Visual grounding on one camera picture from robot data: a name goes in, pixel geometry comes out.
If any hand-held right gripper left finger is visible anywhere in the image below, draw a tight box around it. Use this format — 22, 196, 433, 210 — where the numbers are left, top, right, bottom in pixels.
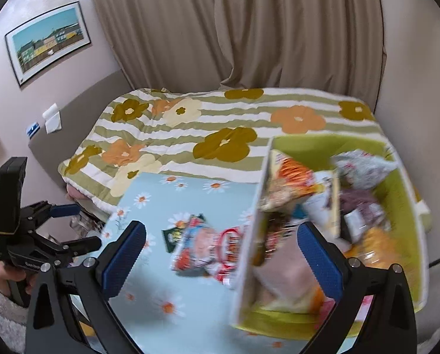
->
24, 220, 147, 354

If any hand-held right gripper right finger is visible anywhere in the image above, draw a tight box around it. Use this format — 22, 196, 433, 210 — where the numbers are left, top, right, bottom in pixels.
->
297, 222, 418, 354

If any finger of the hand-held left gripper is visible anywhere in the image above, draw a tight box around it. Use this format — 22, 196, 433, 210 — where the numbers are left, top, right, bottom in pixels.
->
21, 201, 83, 226
31, 234, 102, 267

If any gold snack packet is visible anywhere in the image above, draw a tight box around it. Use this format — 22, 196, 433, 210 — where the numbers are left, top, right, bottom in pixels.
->
343, 228, 399, 268

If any brown snack packet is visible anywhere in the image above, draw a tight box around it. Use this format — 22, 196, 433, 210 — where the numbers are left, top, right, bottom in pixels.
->
337, 188, 386, 230

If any white red snack packet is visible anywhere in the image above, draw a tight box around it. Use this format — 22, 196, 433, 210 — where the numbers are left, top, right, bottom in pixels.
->
162, 214, 222, 278

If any red lettered snack packet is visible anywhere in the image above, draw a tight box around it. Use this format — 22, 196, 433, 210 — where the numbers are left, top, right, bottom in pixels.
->
210, 226, 253, 289

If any green storage box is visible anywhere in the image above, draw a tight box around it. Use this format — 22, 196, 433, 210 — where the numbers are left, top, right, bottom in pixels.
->
230, 135, 430, 340

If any person's left forearm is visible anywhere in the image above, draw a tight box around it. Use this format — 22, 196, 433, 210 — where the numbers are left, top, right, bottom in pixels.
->
0, 261, 29, 353

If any person's left hand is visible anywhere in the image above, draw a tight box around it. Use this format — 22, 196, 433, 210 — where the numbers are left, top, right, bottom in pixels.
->
0, 267, 37, 300

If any pale pink snack packet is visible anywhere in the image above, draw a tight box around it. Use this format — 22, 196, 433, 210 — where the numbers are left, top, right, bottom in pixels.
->
252, 234, 325, 305

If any light blue daisy sheet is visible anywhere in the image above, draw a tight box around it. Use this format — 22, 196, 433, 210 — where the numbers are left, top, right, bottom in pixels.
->
71, 171, 353, 354

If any orange red snack packet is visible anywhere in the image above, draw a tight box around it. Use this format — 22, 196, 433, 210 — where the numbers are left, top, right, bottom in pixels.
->
260, 149, 319, 214

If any white patterned snack packet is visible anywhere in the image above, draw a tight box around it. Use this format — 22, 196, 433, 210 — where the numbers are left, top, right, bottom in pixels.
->
332, 149, 398, 192

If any framed picture of houses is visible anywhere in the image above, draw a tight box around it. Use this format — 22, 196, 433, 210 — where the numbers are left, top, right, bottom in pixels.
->
5, 1, 92, 88

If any striped floral blanket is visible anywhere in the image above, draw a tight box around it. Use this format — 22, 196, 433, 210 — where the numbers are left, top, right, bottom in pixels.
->
58, 88, 387, 208

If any beige curtain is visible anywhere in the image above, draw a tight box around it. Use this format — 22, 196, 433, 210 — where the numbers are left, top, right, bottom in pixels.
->
85, 0, 387, 99

